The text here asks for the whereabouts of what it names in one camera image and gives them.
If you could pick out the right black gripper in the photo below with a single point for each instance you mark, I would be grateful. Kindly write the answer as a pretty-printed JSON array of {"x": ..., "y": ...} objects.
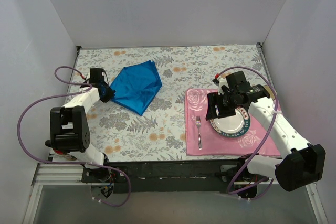
[{"x": 215, "y": 106}]

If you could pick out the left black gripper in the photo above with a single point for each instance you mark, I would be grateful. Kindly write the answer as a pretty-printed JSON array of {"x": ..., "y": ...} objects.
[{"x": 108, "y": 94}]

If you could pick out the blue cloth napkin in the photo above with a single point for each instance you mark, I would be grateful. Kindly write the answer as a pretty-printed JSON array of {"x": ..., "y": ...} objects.
[{"x": 136, "y": 86}]

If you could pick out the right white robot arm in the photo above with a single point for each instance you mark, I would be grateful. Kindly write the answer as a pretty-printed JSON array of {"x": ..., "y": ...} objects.
[{"x": 283, "y": 154}]

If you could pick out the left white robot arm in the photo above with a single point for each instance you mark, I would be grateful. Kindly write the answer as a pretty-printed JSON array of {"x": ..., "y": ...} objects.
[{"x": 69, "y": 129}]

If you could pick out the white plate green rim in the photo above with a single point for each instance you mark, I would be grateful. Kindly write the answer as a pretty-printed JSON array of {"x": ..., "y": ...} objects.
[{"x": 232, "y": 126}]

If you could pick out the silver fork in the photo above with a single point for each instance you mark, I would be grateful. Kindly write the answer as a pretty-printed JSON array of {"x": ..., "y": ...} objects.
[{"x": 198, "y": 125}]

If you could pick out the pink floral placemat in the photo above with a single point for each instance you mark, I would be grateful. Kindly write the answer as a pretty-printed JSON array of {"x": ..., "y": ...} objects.
[{"x": 212, "y": 142}]

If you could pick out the cream mug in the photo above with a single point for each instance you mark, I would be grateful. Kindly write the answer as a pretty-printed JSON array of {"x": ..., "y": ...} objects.
[{"x": 269, "y": 90}]

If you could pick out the red and black mug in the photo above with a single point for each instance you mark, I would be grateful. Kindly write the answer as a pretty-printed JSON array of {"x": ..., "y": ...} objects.
[{"x": 58, "y": 153}]

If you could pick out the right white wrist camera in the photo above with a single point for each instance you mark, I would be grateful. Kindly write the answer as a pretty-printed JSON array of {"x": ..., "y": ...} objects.
[{"x": 221, "y": 84}]

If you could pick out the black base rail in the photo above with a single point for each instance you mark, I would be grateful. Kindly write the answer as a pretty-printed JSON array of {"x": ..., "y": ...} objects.
[{"x": 179, "y": 176}]

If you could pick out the aluminium frame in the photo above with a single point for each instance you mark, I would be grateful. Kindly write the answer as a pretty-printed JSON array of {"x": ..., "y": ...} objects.
[{"x": 59, "y": 196}]

